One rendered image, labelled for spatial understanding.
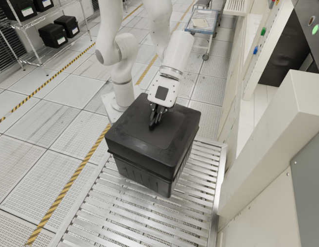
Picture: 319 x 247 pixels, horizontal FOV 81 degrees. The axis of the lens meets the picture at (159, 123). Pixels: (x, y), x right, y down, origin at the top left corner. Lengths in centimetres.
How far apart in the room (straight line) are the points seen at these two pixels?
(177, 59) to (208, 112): 168
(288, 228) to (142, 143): 45
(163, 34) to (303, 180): 63
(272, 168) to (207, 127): 172
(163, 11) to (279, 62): 81
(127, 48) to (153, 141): 54
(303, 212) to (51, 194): 180
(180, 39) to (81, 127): 176
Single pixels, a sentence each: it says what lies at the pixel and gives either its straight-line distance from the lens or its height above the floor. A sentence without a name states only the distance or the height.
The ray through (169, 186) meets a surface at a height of 89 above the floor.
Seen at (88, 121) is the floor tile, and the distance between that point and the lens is 230.
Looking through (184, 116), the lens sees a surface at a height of 106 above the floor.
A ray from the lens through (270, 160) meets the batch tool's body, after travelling 45.
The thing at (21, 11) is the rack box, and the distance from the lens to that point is 313.
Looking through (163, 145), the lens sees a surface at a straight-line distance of 66.
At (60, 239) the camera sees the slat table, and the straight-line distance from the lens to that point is 93.
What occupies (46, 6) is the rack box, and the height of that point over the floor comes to 72.
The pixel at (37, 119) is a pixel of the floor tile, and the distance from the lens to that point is 259.
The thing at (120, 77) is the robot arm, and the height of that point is 99.
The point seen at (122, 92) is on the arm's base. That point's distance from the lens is 114.
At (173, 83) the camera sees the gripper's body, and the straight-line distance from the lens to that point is 68.
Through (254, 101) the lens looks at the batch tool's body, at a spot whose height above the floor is 87.
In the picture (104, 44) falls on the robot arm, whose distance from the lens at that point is 97.
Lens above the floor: 160
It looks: 49 degrees down
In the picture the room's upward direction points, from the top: straight up
